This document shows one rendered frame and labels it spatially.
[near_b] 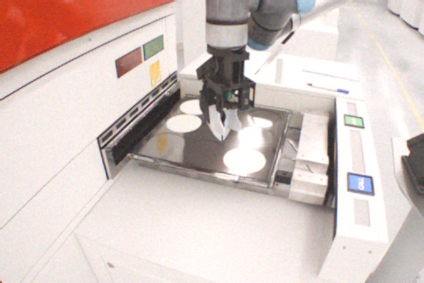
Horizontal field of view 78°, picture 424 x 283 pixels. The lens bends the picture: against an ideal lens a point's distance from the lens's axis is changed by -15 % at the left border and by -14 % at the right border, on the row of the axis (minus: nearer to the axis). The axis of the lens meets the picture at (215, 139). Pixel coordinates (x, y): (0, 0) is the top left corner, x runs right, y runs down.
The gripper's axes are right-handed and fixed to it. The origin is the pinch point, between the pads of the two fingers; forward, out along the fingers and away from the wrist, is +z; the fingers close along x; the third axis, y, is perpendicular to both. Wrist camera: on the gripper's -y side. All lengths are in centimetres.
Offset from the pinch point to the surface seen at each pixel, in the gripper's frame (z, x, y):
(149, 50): -10.8, -5.5, -32.2
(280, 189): 14.7, 12.1, 8.6
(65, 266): 23.2, -40.7, 2.3
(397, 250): 48, 57, 29
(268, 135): 9.1, 18.2, -6.1
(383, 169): 97, 161, -39
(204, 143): 9.2, 0.9, -10.4
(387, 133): 97, 209, -71
